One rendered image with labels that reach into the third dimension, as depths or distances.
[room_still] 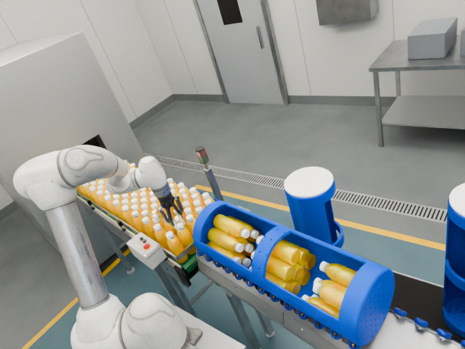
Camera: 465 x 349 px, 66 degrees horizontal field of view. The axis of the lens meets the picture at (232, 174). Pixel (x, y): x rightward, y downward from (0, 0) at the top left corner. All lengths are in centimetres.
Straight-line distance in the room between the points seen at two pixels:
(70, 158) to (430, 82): 409
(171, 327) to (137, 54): 582
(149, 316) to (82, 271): 28
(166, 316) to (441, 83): 400
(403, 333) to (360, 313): 30
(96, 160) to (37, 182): 21
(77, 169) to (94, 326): 55
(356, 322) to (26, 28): 550
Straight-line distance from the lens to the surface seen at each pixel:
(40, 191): 132
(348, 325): 133
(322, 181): 204
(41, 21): 605
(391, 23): 455
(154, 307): 131
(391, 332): 156
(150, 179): 174
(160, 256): 196
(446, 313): 255
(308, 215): 205
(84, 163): 120
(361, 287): 130
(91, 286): 139
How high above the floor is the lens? 226
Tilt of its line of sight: 32 degrees down
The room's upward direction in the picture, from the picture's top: 20 degrees counter-clockwise
